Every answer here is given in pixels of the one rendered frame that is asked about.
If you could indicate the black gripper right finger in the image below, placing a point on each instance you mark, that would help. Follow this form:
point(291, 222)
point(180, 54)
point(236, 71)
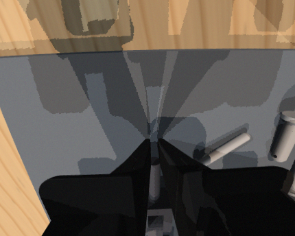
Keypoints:
point(192, 186)

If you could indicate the dark grey metal clevis fork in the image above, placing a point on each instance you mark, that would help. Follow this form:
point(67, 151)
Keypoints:
point(158, 200)

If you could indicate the dark grey flat bar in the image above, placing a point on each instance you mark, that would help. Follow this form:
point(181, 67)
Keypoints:
point(155, 225)

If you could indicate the dark grey flat base plate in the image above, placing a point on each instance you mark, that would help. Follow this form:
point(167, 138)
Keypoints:
point(84, 113)

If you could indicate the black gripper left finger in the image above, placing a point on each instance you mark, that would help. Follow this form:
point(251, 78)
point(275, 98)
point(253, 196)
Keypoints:
point(105, 193)

